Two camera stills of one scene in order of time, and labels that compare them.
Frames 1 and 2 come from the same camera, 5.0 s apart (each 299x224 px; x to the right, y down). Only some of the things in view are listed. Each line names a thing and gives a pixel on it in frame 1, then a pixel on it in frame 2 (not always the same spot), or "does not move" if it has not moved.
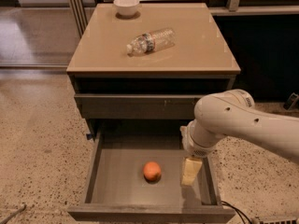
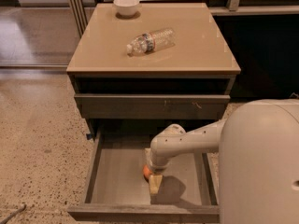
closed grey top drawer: x=137 y=105 does not move
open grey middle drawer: x=136 y=177 does not move
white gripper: x=193 y=147 → x=156 y=168
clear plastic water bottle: x=150 y=41 does not move
